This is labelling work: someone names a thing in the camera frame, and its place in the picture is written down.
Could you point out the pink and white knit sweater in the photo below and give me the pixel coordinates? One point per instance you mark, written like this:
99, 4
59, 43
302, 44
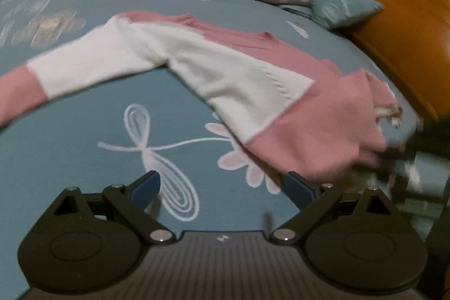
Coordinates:
246, 85

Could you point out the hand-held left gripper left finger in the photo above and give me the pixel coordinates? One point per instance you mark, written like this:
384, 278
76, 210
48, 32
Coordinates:
146, 189

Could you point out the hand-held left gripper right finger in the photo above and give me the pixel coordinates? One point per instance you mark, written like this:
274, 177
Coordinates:
298, 190

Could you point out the wooden headboard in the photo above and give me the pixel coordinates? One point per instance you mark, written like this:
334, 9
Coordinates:
404, 22

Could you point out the blue floral bed sheet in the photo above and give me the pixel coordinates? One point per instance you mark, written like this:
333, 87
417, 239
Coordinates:
70, 145

